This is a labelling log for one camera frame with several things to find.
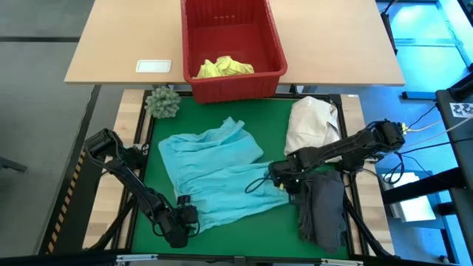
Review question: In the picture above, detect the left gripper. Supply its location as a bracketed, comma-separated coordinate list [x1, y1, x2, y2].
[158, 195, 201, 249]

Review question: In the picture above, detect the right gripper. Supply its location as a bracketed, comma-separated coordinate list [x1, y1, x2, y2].
[268, 158, 308, 205]

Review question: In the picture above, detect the dark grey garment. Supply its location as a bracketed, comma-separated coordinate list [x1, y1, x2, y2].
[296, 170, 349, 255]

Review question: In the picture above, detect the pale blue white garment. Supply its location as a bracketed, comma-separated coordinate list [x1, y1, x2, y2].
[157, 116, 293, 234]

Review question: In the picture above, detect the red plastic laundry bin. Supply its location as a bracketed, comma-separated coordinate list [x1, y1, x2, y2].
[180, 0, 288, 105]

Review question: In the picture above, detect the yellow garment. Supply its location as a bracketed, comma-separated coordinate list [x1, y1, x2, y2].
[194, 55, 256, 80]

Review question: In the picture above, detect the cream folded garment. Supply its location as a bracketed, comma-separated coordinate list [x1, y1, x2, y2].
[283, 95, 343, 164]

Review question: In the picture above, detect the wooden table board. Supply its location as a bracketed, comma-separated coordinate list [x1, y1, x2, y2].
[334, 94, 395, 256]
[83, 89, 149, 250]

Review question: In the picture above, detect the pale green artificial plant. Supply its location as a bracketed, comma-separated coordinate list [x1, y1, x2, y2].
[143, 86, 182, 120]

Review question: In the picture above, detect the yellow black hazard strip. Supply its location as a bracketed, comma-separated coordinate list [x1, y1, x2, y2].
[46, 146, 89, 256]

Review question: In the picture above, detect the white box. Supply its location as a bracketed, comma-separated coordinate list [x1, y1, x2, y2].
[384, 171, 438, 223]

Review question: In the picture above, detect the white rectangular card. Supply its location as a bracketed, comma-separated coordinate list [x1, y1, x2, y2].
[135, 59, 173, 74]

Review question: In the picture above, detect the black crossbar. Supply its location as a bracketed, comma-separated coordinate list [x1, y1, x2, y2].
[0, 249, 473, 266]

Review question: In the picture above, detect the light wooden desk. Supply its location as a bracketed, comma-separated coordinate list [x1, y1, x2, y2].
[64, 0, 406, 87]

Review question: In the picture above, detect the black desk foot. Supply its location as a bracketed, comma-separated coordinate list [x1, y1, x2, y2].
[401, 91, 438, 100]

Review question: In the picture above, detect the dark chair leg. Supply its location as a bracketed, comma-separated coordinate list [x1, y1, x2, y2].
[0, 157, 29, 174]

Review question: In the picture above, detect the black side table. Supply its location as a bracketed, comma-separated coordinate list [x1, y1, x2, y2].
[435, 72, 473, 266]

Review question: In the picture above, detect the white fiducial marker card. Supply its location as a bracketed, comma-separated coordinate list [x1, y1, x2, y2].
[449, 102, 473, 119]

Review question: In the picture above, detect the black desk leg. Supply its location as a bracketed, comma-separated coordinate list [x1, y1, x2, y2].
[380, 0, 399, 56]

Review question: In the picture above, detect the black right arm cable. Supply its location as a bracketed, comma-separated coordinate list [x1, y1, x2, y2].
[245, 175, 275, 194]

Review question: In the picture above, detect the black table frame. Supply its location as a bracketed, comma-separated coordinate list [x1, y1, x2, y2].
[110, 89, 370, 259]

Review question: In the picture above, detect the black cable sleeve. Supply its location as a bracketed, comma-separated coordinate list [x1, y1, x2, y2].
[88, 191, 140, 252]
[338, 184, 393, 258]

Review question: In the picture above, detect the silver metal bracket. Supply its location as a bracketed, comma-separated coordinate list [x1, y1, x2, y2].
[115, 253, 159, 264]
[320, 258, 365, 266]

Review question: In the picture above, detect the black floor cable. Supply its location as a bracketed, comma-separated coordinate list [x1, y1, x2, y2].
[401, 137, 473, 156]

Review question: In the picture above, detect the white floor cable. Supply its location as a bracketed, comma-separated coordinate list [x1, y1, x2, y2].
[406, 116, 473, 147]

